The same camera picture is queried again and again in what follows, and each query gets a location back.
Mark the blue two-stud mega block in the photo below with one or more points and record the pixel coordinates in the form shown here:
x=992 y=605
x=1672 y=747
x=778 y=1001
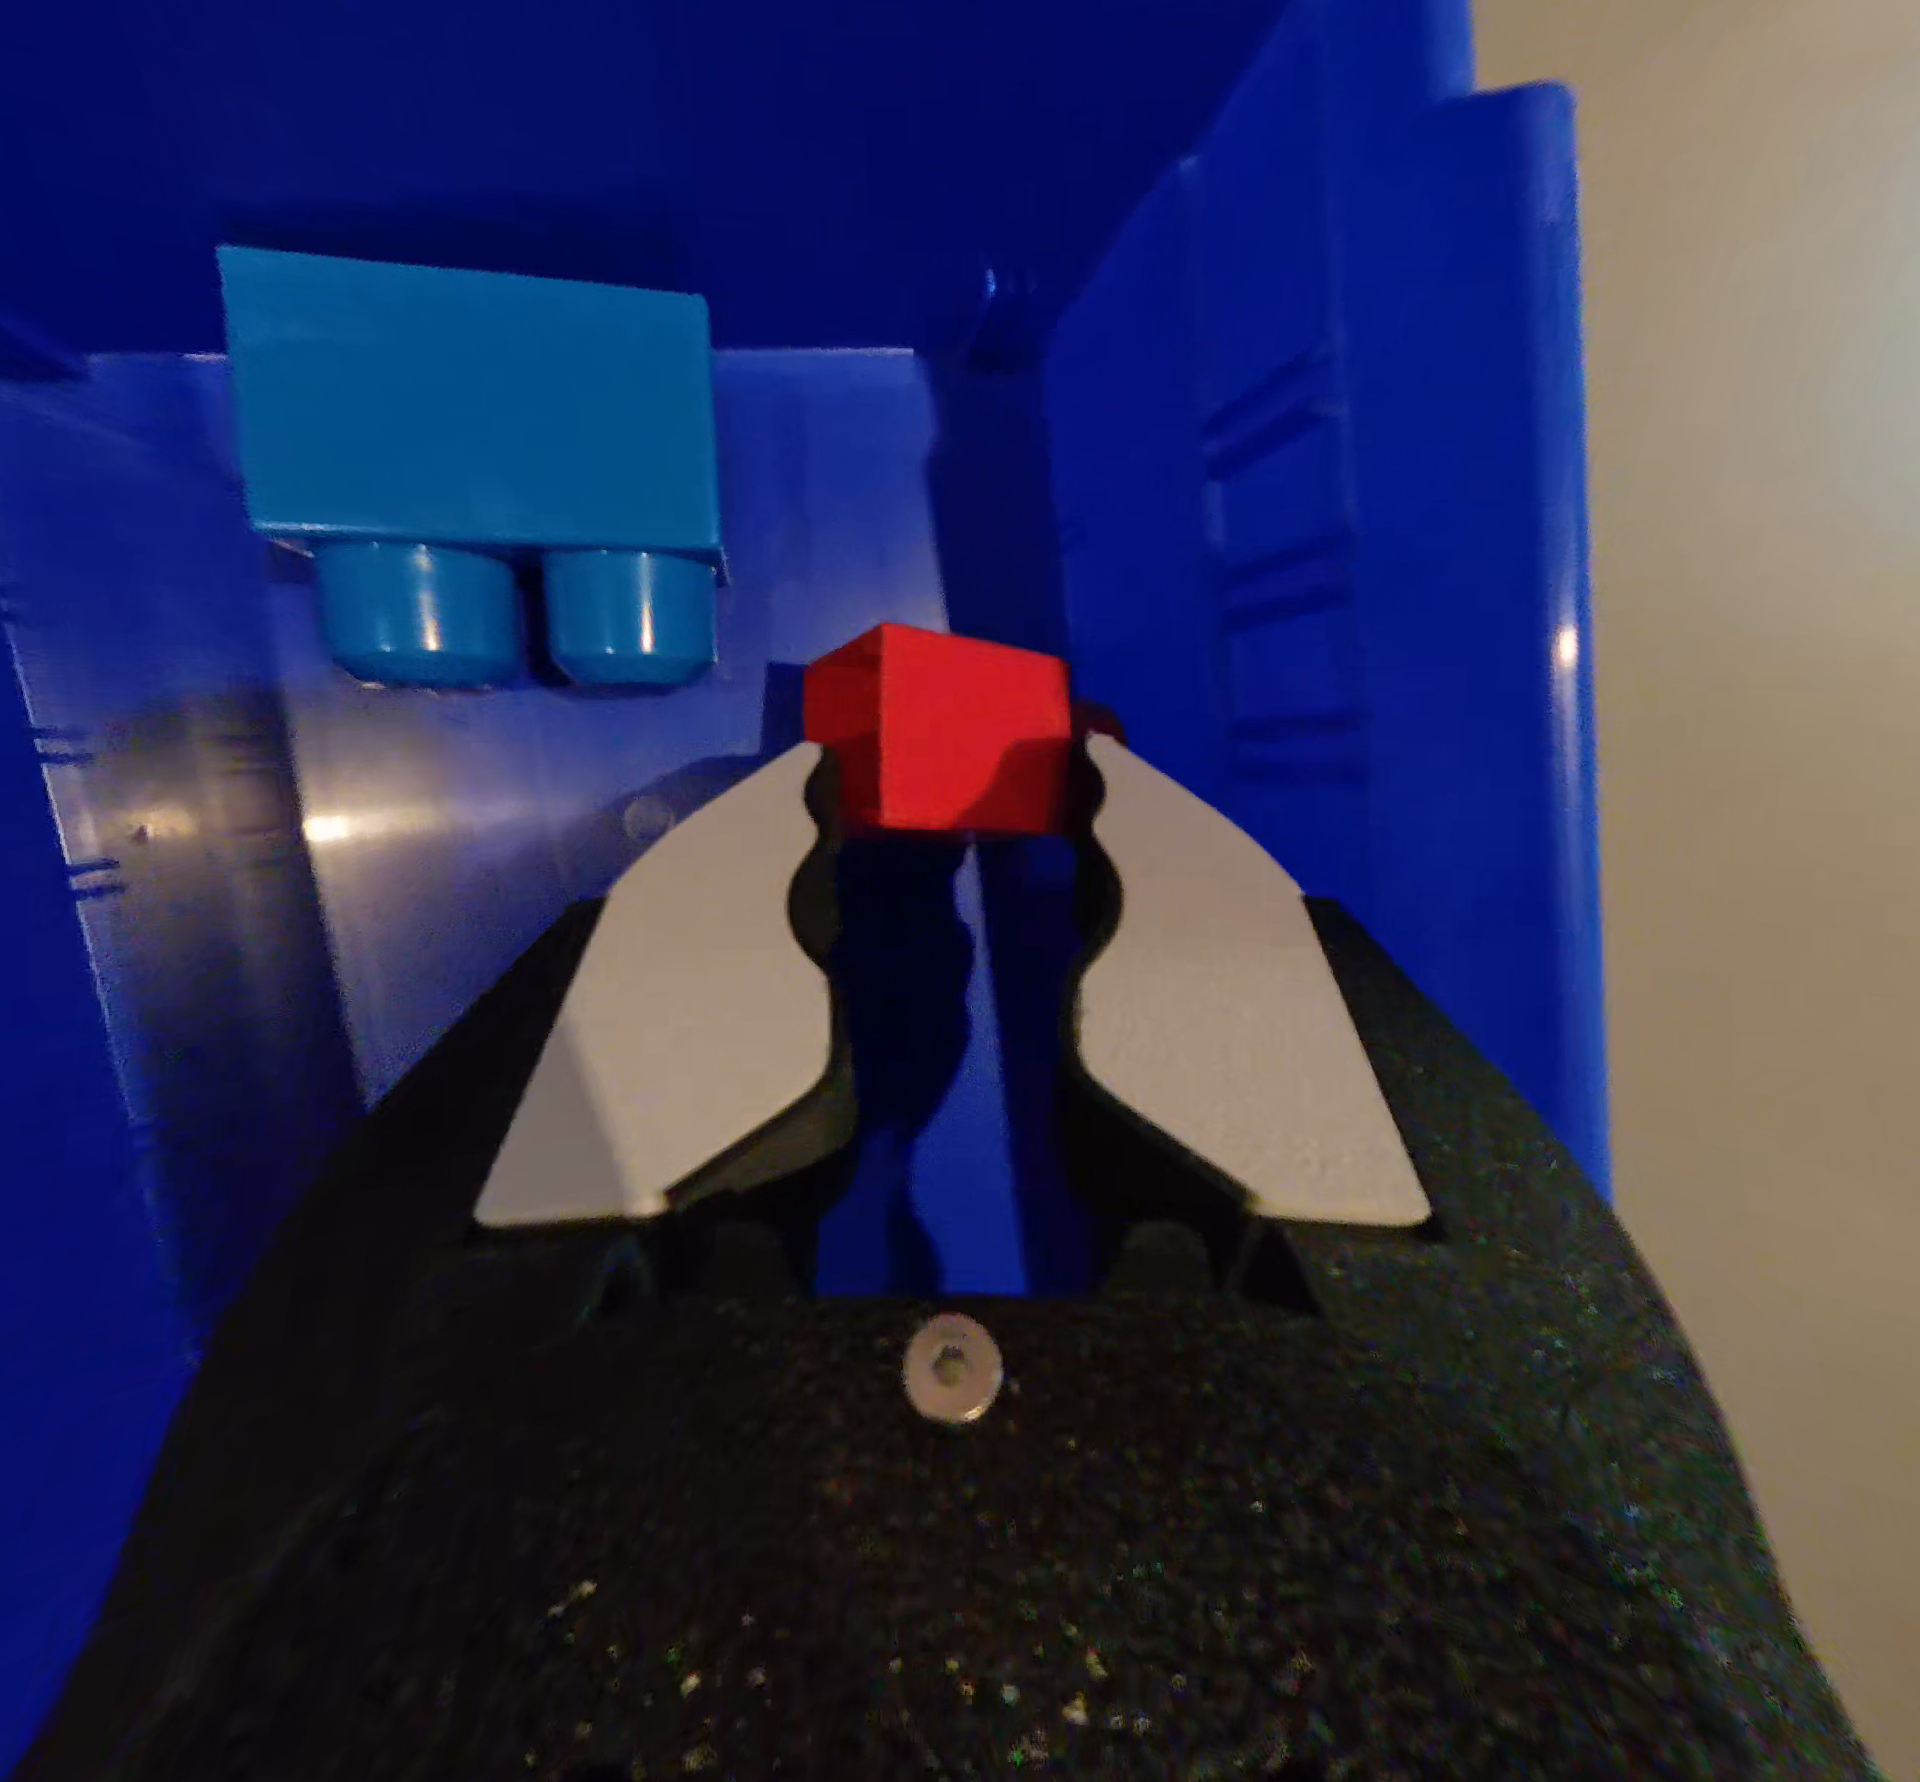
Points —
x=465 y=417

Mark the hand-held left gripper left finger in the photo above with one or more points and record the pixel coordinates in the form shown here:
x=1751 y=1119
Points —
x=660 y=1032

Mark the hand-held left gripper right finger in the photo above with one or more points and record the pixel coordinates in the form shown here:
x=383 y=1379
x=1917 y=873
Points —
x=1246 y=1047

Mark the blue plastic bin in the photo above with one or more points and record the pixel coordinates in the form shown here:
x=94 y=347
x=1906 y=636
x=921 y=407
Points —
x=750 y=87

